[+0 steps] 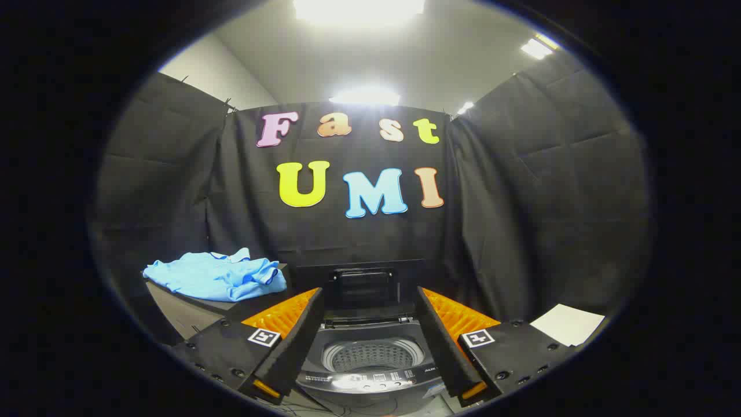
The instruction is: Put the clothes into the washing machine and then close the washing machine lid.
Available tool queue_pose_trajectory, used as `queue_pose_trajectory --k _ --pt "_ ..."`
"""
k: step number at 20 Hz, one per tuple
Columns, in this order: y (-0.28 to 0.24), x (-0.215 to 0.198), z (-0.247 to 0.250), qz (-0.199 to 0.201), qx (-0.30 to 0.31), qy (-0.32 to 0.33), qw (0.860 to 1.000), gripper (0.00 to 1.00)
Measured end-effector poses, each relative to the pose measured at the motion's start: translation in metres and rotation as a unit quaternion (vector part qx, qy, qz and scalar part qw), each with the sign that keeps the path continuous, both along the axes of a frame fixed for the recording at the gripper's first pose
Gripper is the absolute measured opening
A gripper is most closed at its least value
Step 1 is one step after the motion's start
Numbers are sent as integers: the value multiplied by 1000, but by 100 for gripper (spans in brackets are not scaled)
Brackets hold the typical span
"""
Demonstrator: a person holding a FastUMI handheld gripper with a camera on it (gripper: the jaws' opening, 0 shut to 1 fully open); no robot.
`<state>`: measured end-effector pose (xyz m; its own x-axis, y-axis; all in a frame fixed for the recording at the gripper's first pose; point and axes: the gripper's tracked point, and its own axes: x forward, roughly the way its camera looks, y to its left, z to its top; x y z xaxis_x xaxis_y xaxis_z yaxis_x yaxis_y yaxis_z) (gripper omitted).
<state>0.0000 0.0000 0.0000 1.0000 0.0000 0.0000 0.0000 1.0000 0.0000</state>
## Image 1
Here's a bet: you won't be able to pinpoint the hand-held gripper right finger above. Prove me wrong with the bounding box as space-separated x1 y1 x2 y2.
416 286 574 409

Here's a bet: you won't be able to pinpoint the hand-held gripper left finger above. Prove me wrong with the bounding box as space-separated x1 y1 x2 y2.
171 287 326 406

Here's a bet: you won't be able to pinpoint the dark grey washing machine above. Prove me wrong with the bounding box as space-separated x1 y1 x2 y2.
295 316 449 415

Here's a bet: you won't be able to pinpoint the light blue polo shirt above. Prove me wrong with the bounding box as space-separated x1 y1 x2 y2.
143 248 288 303

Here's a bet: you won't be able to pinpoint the black backdrop cloth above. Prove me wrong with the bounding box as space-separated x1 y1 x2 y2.
90 49 652 348

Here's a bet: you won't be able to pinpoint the dark grey cabinet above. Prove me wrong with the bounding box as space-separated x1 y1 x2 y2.
145 264 296 343

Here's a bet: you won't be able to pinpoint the white paper sheet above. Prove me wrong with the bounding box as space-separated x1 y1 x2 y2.
530 303 606 347

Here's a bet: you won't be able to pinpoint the thin black cables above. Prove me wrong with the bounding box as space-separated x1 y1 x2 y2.
272 391 348 417

